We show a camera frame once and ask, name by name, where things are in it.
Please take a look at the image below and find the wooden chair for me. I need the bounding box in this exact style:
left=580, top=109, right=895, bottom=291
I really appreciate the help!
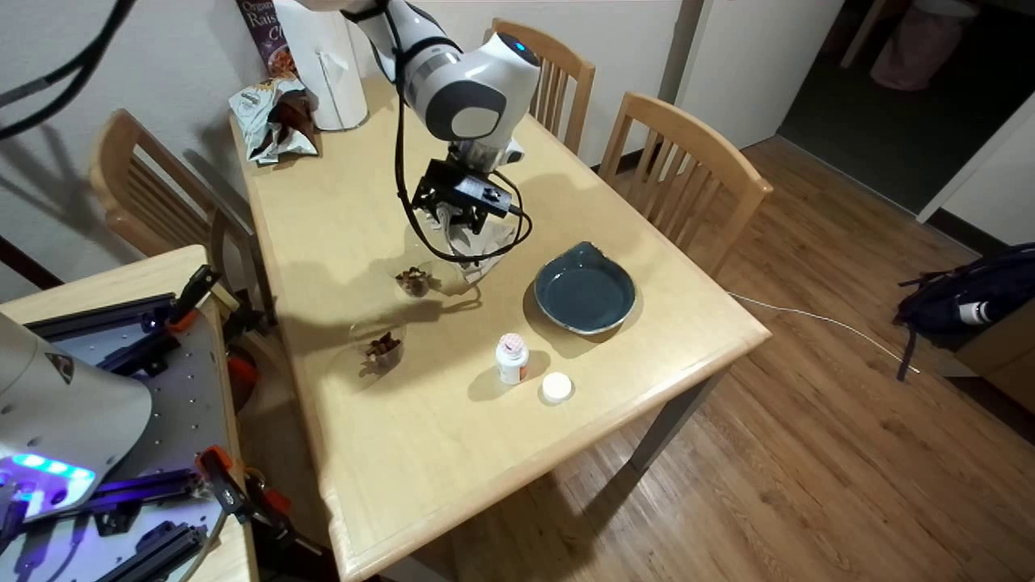
left=493, top=20, right=594, bottom=152
left=87, top=109, right=272, bottom=309
left=599, top=94, right=773, bottom=274

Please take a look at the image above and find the glass bowl with snack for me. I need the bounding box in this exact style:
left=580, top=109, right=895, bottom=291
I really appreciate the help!
left=396, top=266, right=440, bottom=300
left=362, top=333, right=400, bottom=376

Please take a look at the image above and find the white floor cable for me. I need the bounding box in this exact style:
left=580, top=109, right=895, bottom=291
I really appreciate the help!
left=735, top=291, right=921, bottom=377

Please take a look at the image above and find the pink bag in doorway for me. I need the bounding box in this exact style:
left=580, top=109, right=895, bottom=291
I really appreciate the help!
left=870, top=0, right=977, bottom=92

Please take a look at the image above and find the blue ceramic plate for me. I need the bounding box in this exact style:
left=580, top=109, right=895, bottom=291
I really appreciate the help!
left=533, top=242, right=638, bottom=337

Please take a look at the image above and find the beige towel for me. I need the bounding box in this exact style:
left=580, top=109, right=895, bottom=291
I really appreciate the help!
left=419, top=215, right=513, bottom=284

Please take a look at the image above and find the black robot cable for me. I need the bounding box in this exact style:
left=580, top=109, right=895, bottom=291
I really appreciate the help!
left=391, top=60, right=538, bottom=267

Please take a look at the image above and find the wooden chair right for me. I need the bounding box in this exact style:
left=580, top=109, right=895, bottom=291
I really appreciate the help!
left=599, top=94, right=773, bottom=274

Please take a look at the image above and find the white bottle cap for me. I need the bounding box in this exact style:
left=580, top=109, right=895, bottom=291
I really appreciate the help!
left=540, top=371, right=577, bottom=405

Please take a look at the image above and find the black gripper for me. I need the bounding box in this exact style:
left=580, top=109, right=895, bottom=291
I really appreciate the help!
left=414, top=159, right=513, bottom=239

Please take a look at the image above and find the purple snack package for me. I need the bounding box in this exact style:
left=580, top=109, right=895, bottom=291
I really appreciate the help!
left=237, top=0, right=295, bottom=78

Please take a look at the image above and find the crumpled grey cloth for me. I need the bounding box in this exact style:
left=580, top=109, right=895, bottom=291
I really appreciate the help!
left=231, top=78, right=319, bottom=169

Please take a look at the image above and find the orange black clamp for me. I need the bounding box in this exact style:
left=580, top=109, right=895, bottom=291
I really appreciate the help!
left=196, top=445, right=336, bottom=582

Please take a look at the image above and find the wooden chair far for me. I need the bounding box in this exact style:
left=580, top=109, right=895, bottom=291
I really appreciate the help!
left=493, top=20, right=594, bottom=152

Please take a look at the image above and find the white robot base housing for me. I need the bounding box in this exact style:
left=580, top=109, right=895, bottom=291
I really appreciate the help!
left=0, top=313, right=153, bottom=521

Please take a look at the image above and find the black backpack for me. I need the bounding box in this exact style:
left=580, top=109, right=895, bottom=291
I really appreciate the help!
left=894, top=242, right=1035, bottom=377

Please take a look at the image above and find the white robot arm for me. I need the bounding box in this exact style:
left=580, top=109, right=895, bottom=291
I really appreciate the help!
left=300, top=0, right=540, bottom=233

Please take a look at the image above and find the wooden chair back left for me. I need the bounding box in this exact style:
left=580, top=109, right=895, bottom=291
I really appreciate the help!
left=87, top=109, right=272, bottom=309

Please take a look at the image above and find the small white bottle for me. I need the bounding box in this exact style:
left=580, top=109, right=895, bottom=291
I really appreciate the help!
left=495, top=333, right=532, bottom=385

